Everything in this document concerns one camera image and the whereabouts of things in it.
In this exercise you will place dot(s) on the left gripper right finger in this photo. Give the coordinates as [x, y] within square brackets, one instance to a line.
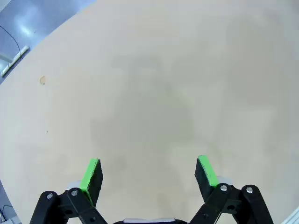
[206, 177]

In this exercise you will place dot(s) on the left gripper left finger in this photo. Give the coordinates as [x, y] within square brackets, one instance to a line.
[90, 180]

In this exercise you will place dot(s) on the white power strip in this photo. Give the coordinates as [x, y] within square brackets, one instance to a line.
[15, 61]

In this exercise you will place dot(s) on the aluminium frame profile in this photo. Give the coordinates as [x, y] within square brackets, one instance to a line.
[293, 217]

